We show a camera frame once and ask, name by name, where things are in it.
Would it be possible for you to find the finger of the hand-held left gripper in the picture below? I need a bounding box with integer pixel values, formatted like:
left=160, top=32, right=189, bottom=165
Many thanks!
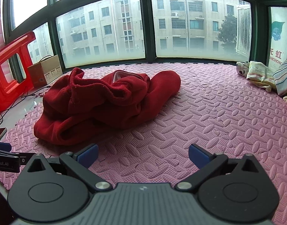
left=0, top=142, right=13, bottom=155

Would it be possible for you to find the white louvred grille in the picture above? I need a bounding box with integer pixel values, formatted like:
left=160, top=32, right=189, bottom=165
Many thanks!
left=235, top=6, right=252, bottom=57

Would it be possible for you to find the red board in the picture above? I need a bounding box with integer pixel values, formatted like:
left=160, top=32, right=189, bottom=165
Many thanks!
left=0, top=31, right=36, bottom=112

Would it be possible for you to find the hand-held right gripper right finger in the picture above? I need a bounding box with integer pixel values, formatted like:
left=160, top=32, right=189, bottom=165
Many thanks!
left=175, top=144, right=267, bottom=191

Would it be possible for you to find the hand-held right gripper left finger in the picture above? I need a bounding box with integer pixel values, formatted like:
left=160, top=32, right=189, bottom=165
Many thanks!
left=22, top=144, right=113, bottom=194

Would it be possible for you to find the red sweater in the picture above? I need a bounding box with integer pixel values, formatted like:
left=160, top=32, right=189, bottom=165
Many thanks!
left=34, top=67, right=181, bottom=146

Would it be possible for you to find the pink foam floor mat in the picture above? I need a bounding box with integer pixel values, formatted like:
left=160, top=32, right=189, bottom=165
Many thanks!
left=0, top=62, right=287, bottom=225

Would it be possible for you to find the black cable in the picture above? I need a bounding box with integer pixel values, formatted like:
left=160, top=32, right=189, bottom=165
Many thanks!
left=20, top=87, right=50, bottom=99
left=0, top=95, right=25, bottom=126

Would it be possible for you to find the yellow striped cloth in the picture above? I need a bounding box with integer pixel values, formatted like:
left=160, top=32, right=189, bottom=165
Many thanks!
left=246, top=61, right=278, bottom=92

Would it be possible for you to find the dark green window frame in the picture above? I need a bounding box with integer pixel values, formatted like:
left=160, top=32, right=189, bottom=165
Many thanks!
left=3, top=0, right=287, bottom=71

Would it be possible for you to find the cartoon wall poster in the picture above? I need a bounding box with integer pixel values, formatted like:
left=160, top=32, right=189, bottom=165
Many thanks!
left=266, top=6, right=287, bottom=70

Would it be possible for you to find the blue striped cloth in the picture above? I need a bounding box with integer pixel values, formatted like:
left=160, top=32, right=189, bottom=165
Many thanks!
left=273, top=57, right=287, bottom=96

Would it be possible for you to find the beige apartment building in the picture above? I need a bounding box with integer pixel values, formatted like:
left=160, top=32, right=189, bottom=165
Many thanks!
left=57, top=0, right=250, bottom=60

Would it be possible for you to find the white patterned cloth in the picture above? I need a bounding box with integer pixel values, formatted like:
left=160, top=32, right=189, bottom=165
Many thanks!
left=236, top=61, right=251, bottom=77

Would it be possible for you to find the cardboard box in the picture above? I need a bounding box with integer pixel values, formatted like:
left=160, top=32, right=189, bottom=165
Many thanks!
left=27, top=54, right=63, bottom=88

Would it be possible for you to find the tree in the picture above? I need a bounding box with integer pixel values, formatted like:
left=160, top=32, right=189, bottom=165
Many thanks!
left=216, top=13, right=238, bottom=50

